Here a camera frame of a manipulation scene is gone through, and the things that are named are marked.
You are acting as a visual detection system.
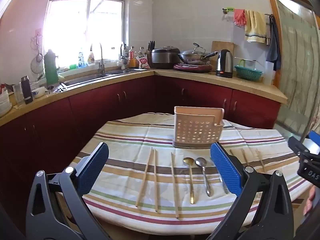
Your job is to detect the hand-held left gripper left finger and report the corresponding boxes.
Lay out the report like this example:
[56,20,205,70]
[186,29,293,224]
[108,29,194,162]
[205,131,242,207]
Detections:
[26,142,113,240]

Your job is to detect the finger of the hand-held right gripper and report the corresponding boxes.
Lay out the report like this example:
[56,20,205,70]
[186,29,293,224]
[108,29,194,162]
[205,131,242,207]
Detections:
[288,136,312,157]
[307,129,320,155]

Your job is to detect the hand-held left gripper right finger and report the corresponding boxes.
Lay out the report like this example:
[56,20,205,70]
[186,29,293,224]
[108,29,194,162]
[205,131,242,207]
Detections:
[207,142,298,240]

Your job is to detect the beige perforated utensil holder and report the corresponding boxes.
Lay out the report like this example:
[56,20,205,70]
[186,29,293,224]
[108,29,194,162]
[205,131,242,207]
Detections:
[173,106,225,148]

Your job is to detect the person's right hand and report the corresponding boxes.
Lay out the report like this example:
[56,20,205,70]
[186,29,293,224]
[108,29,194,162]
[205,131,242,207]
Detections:
[303,187,317,216]

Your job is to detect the steel cutlery piece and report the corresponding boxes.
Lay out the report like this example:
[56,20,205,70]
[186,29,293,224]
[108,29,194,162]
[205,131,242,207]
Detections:
[209,157,229,195]

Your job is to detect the silver metal spoon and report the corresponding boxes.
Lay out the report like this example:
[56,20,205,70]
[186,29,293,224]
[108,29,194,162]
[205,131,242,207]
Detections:
[195,157,212,197]

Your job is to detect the striped tablecloth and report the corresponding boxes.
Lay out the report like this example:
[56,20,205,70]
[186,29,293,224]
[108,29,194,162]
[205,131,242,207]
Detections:
[69,112,317,234]

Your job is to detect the gold metal spoon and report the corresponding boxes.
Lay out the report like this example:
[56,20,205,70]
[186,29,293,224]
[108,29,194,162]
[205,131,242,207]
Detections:
[183,157,196,205]

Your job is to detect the red kitchen cabinets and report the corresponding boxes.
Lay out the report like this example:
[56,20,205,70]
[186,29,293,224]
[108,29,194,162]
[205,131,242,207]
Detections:
[0,75,282,230]

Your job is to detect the beige kitchen countertop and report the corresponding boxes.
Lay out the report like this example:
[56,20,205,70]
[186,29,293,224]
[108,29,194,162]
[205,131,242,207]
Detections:
[0,69,288,128]

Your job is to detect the white plastic jug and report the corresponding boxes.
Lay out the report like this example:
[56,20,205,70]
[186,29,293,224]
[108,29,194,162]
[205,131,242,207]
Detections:
[262,61,275,85]

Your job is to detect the wooden framed glass door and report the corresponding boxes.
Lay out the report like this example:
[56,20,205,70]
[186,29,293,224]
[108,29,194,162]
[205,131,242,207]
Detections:
[264,0,320,140]

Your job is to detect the teal plastic basket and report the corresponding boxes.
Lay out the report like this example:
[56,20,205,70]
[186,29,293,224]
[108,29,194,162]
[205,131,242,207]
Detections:
[234,65,264,81]

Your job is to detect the stainless steel sink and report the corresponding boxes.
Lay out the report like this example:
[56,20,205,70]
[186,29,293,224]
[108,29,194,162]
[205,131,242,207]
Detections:
[56,69,143,93]

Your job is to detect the blue patterned bowl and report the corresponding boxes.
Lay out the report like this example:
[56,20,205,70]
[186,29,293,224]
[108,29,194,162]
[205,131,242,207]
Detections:
[31,87,48,98]

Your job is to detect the dark blue apron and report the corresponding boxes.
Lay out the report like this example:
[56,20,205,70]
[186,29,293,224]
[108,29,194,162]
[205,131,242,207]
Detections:
[266,15,282,71]

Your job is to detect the tall steel faucet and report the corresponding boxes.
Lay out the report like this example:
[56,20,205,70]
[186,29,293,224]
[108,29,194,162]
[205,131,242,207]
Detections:
[90,42,105,73]

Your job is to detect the dark drinking bottle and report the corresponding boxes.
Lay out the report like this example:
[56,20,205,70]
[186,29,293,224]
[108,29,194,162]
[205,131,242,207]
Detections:
[21,75,34,105]

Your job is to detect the clear drinking glass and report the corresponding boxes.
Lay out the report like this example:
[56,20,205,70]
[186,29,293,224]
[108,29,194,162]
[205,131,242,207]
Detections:
[12,82,24,107]

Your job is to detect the steel electric kettle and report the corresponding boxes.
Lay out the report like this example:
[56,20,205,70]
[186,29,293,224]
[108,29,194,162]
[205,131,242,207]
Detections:
[215,49,234,78]

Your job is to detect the green thermos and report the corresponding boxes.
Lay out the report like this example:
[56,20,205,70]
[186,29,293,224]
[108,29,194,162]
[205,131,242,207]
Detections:
[44,49,60,85]

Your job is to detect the red induction cooker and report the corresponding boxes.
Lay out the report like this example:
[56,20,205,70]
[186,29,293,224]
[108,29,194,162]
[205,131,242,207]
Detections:
[174,64,213,73]

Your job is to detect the stack of white plates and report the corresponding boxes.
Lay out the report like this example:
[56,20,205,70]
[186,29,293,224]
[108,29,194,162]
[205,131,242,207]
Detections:
[0,90,12,117]

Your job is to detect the yellow label detergent bottle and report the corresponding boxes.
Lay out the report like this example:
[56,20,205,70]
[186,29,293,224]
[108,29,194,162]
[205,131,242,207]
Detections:
[87,44,96,67]

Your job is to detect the small steel faucet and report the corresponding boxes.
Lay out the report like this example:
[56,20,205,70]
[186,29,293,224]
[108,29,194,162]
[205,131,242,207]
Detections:
[120,44,128,69]

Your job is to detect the steel wok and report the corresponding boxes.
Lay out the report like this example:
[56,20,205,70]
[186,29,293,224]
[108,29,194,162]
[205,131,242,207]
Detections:
[178,51,219,66]

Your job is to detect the red and white packet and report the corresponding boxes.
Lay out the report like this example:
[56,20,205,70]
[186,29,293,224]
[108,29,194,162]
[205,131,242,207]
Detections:
[137,54,150,69]

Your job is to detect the wooden cutting board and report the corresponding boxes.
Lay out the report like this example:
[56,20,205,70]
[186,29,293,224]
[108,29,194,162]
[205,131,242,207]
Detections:
[212,41,235,67]

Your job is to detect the knife block with knives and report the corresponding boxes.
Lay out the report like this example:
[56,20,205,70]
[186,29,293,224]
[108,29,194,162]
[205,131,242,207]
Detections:
[146,41,156,68]

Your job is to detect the glass wok lid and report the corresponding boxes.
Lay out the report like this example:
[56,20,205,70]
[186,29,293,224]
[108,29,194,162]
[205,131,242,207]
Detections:
[181,43,207,56]

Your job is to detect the yellow towel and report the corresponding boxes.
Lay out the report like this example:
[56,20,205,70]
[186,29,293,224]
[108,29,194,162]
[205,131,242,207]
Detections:
[244,10,267,44]

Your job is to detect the dark rice cooker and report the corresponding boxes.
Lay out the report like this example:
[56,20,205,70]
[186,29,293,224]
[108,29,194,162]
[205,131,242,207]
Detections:
[151,46,181,69]

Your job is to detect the pink rubber gloves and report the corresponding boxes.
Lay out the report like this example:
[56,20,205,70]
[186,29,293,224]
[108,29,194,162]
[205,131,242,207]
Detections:
[234,9,247,28]

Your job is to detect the kitchen window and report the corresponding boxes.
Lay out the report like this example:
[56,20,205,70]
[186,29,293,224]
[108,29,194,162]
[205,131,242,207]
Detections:
[44,0,129,67]

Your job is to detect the clear container with green handle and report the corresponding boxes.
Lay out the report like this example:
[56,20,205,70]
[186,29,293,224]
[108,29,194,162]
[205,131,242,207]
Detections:
[236,58,258,70]

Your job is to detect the hanging wire strainer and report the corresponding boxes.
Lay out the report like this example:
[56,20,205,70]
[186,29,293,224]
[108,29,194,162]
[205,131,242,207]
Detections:
[30,52,44,80]

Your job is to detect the wall towel rack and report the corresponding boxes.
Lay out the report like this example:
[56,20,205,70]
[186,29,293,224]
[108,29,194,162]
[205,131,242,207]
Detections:
[222,8,274,27]

